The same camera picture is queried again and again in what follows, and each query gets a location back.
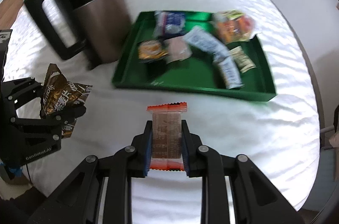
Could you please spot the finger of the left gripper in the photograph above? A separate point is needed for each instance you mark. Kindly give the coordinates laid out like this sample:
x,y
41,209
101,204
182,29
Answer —
x,y
19,92
69,114

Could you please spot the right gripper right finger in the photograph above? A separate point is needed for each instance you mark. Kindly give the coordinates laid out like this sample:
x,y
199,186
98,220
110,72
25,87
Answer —
x,y
233,185

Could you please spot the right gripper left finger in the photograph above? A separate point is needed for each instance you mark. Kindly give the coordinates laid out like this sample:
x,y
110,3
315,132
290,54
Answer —
x,y
99,183

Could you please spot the brown oat snack bag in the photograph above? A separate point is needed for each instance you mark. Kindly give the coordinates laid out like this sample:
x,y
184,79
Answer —
x,y
60,94

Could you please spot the orange wafer bar packet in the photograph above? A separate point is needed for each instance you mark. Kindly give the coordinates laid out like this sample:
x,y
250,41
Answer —
x,y
167,136

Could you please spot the Danisa butter cookies packet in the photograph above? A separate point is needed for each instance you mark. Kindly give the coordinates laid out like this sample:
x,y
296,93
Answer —
x,y
152,50

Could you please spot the beige small snack packet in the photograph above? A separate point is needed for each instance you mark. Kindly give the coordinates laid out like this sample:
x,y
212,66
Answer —
x,y
242,60

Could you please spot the pink striped snack packet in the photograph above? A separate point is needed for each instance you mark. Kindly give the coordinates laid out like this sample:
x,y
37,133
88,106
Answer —
x,y
178,49

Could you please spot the blue silver snack packet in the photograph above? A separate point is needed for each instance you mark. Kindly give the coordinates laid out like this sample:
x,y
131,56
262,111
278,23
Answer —
x,y
169,23

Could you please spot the white blue newsprint packet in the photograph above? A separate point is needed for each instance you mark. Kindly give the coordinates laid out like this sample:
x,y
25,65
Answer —
x,y
206,42

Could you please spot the dried fruit clear bag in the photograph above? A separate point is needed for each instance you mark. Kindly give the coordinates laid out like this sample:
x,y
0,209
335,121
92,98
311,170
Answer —
x,y
233,26

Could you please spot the bronze black kettle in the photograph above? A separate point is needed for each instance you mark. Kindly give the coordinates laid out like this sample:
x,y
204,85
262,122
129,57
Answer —
x,y
100,28

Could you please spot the green tray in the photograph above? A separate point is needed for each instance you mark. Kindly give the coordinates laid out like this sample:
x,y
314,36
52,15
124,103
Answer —
x,y
197,74

